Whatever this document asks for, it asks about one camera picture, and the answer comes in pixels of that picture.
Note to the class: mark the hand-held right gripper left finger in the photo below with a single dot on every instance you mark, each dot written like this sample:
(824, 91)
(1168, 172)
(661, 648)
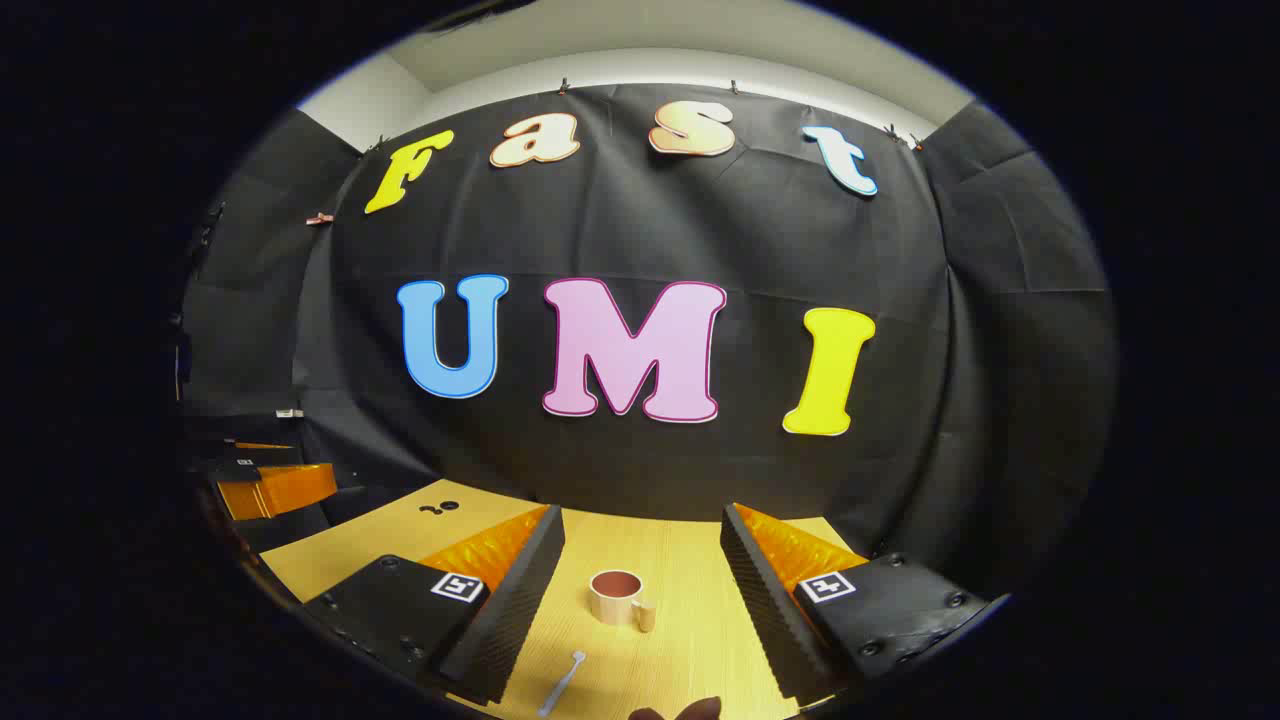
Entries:
(510, 610)

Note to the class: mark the black backdrop cloth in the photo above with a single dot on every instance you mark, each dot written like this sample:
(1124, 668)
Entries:
(700, 220)

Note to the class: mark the wooden desktop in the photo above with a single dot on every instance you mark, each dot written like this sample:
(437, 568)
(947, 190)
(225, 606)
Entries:
(680, 650)

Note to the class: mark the white toothbrush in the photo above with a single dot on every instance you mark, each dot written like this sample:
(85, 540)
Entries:
(563, 683)

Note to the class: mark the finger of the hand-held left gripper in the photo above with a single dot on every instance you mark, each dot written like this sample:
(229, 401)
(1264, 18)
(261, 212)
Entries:
(290, 488)

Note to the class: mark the beige cup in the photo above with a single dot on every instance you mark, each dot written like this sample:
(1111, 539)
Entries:
(610, 605)

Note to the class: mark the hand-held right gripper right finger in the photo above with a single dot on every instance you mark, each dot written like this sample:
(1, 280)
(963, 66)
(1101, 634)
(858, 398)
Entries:
(765, 610)

